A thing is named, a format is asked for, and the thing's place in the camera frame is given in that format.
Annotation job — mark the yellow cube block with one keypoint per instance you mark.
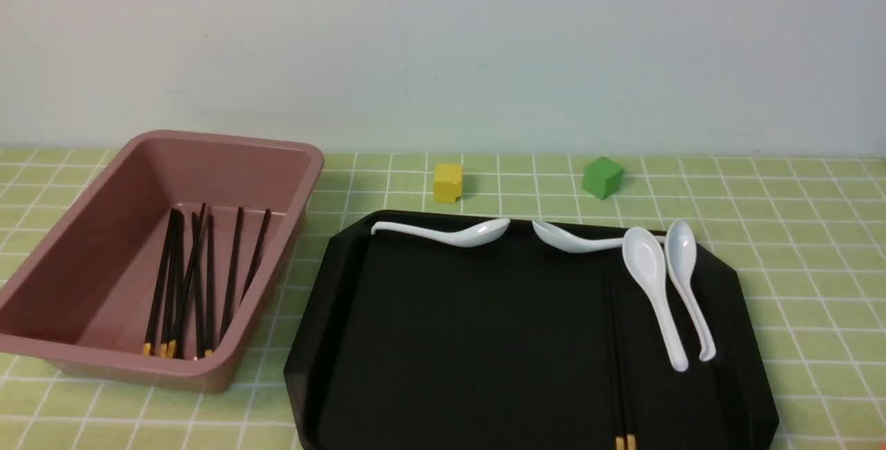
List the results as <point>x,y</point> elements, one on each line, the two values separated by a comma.
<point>447,182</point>

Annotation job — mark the white spoon outer right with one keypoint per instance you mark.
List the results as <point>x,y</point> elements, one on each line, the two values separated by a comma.
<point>681,250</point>

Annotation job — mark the black plastic tray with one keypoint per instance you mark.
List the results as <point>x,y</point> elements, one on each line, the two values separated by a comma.
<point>407,343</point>

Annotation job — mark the black chopstick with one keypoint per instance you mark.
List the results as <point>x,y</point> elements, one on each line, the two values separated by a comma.
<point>630,438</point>
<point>617,405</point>

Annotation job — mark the black chopstick bin leftmost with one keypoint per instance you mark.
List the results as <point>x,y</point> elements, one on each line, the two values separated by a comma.
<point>158,291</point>

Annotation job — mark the white spoon inner right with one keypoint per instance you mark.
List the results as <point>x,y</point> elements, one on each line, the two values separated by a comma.
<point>644,257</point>

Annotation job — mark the black chopstick bin rightmost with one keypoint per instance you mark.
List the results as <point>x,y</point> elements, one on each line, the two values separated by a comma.
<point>257,252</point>

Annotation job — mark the white spoon far left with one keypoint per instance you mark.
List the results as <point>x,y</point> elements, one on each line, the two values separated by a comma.
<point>470,237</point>

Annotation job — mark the green cube block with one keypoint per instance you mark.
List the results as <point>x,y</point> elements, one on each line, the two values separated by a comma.
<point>602,177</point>

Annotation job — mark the white spoon centre back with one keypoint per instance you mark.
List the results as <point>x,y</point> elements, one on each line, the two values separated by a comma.
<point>559,238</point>

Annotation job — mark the white spoon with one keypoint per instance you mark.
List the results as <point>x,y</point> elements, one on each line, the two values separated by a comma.
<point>644,257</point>
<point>559,238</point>
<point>681,250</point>
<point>470,237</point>

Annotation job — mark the black chopstick bin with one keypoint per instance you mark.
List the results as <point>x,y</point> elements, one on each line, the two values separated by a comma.
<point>173,279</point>
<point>196,290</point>
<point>209,339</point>
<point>257,252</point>
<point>176,347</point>
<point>232,275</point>
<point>158,291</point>

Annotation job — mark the pink plastic bin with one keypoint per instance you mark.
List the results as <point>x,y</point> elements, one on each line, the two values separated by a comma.
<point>81,300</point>

